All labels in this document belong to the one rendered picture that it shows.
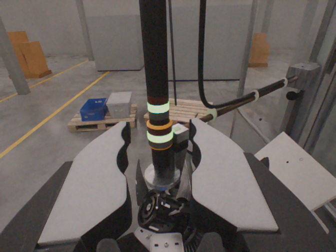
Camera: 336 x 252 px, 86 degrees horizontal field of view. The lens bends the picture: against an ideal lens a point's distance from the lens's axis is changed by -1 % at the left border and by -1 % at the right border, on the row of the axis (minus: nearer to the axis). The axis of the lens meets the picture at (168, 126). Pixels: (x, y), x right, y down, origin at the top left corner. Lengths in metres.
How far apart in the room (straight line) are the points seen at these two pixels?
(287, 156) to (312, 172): 0.09
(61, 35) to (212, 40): 10.63
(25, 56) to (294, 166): 8.59
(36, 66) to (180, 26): 5.51
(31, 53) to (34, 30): 6.86
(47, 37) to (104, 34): 7.55
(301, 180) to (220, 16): 5.51
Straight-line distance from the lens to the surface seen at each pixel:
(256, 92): 0.52
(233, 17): 6.00
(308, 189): 0.64
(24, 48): 8.58
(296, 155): 0.70
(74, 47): 14.15
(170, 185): 0.35
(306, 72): 0.77
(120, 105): 3.38
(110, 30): 7.72
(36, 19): 15.09
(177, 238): 0.60
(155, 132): 0.29
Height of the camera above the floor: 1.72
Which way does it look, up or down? 30 degrees down
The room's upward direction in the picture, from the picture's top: 2 degrees counter-clockwise
